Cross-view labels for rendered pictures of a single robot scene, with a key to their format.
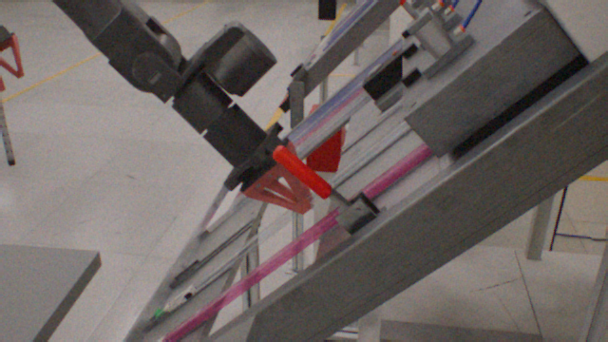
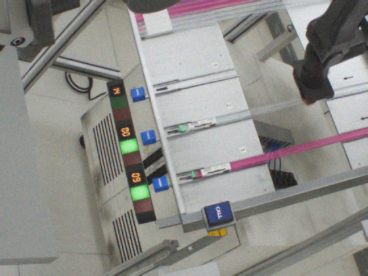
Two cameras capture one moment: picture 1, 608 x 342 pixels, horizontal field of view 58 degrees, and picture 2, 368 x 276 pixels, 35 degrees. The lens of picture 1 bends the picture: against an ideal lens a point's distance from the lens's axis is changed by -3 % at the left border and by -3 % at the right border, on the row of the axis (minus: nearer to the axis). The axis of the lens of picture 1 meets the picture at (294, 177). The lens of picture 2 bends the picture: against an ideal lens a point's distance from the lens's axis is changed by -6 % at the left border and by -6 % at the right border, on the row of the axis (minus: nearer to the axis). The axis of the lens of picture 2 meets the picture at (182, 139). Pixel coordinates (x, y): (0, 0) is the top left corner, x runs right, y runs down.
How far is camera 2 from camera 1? 120 cm
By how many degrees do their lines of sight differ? 57
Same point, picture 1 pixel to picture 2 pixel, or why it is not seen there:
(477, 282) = (246, 78)
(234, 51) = (355, 50)
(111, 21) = (347, 40)
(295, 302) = (349, 181)
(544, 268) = (267, 70)
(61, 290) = (12, 62)
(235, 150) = (319, 85)
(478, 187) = not seen: outside the picture
